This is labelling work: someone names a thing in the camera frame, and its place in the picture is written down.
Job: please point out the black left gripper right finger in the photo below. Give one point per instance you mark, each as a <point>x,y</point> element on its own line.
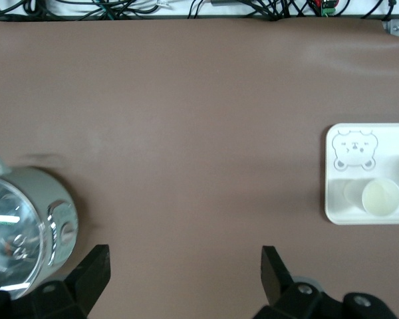
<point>279,285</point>

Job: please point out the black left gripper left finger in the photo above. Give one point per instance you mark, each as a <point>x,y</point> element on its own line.
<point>79,289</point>

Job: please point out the cream bear print tray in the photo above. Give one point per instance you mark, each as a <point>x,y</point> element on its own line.
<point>339,206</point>

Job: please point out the glass pot lid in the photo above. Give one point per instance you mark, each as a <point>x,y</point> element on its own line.
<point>10,232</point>

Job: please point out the grey-green electric cooking pot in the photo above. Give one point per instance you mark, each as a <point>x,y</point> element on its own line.
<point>36,182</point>

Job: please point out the brown table cover mat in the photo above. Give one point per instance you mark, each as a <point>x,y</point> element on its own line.
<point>186,99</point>

